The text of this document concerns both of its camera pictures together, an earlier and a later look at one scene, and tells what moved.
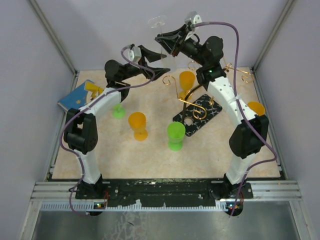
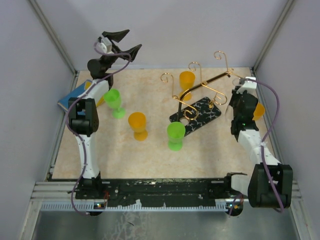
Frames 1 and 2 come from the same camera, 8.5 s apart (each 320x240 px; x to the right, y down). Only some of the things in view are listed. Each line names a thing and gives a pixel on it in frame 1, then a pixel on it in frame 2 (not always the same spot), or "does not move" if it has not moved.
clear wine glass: x=167 y=63 → x=236 y=82
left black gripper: x=150 y=55 → x=131 y=52
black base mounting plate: x=171 y=192 does not move
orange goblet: x=137 y=121 does not move
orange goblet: x=257 y=107 does not move
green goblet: x=175 y=133 does not move
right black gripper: x=174 y=42 → x=235 y=95
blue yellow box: x=82 y=95 does not move
